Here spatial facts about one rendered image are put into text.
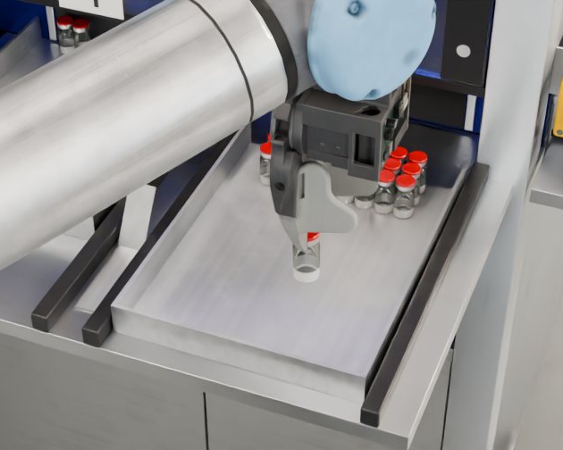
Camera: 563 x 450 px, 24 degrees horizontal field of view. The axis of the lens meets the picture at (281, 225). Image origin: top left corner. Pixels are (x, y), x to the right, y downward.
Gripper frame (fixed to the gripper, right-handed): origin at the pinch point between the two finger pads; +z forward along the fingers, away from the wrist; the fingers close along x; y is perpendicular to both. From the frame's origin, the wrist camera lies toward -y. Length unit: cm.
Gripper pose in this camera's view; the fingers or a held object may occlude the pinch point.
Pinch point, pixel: (299, 224)
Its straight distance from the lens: 100.7
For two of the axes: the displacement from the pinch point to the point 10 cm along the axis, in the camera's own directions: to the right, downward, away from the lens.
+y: 9.3, 2.3, -2.8
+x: 3.6, -6.0, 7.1
